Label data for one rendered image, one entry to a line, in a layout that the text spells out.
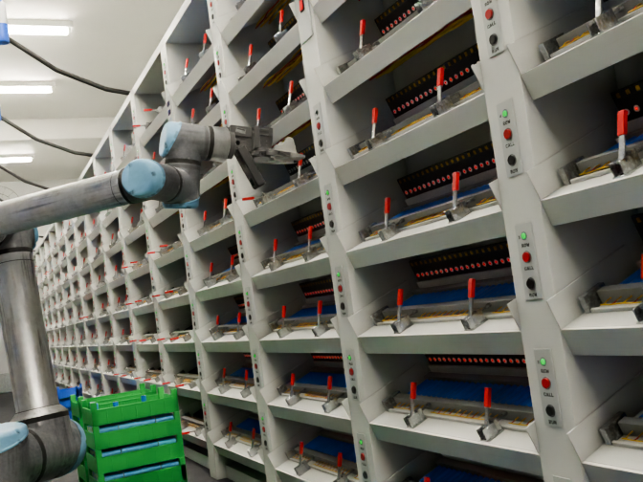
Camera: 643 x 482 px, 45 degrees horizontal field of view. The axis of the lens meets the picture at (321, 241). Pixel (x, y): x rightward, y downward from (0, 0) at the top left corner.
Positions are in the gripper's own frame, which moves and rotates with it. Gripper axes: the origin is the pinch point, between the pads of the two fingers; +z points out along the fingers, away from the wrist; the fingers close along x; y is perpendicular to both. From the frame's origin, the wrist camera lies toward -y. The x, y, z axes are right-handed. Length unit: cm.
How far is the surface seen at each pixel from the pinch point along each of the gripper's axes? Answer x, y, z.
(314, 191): -9.7, -10.4, 0.5
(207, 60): 65, 50, -8
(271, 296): 45, -34, 9
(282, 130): 5.8, 9.6, -2.3
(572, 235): -95, -33, 8
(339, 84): -32.3, 10.6, -2.9
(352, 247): -25.4, -26.5, 3.6
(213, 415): 115, -77, 11
